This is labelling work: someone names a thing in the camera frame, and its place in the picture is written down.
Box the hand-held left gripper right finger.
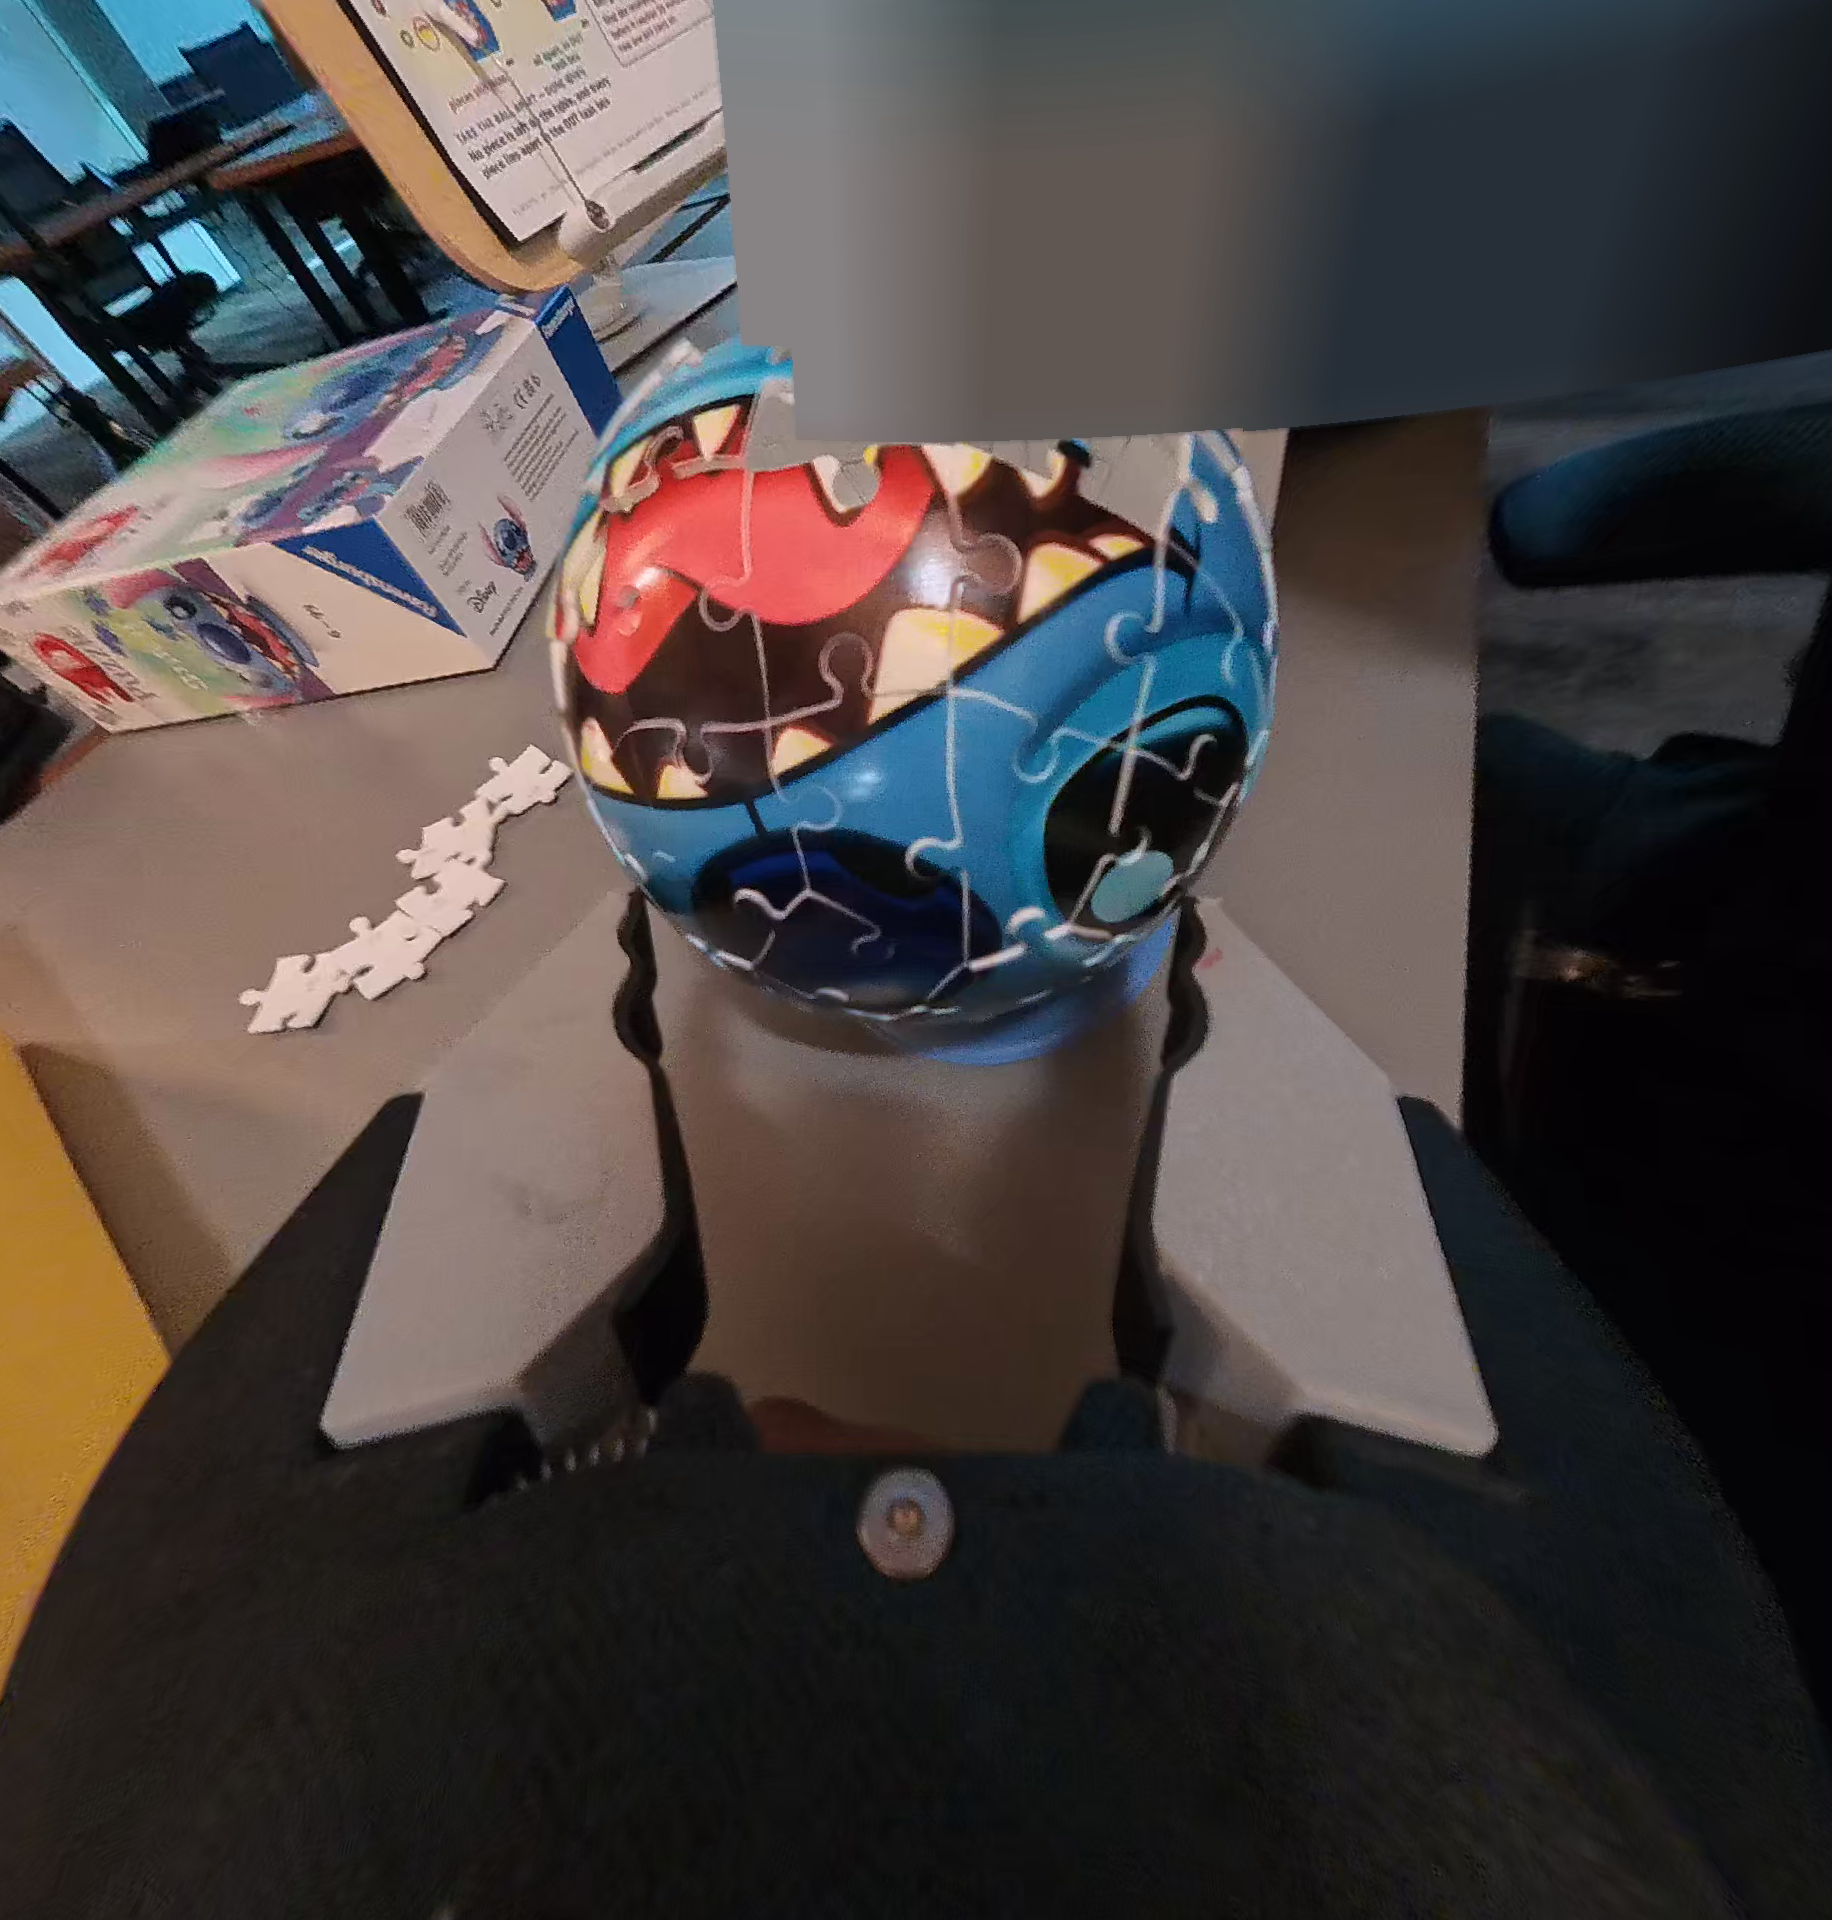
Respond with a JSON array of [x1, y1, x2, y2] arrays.
[[1109, 892, 1503, 1459]]

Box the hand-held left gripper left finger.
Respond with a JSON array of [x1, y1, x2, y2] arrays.
[[319, 890, 712, 1478]]

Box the pile of white puzzle pieces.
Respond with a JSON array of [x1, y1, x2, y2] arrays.
[[238, 746, 576, 1040]]

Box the blue puzzle ball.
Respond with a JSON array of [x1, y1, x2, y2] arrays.
[[549, 343, 1283, 1069]]

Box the printed puzzle box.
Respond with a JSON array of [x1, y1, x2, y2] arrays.
[[0, 286, 622, 738]]

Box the yellow plastic bin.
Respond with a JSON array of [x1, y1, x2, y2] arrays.
[[0, 1008, 172, 1787]]

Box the white stand base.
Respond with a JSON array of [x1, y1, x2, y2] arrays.
[[574, 247, 741, 350]]

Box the wooden document stand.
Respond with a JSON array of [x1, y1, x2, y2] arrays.
[[253, 0, 738, 298]]

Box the wooden office desk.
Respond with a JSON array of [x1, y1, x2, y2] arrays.
[[0, 164, 243, 437], [204, 106, 437, 354]]

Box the printed instruction sheet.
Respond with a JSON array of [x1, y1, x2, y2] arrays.
[[339, 0, 727, 249]]

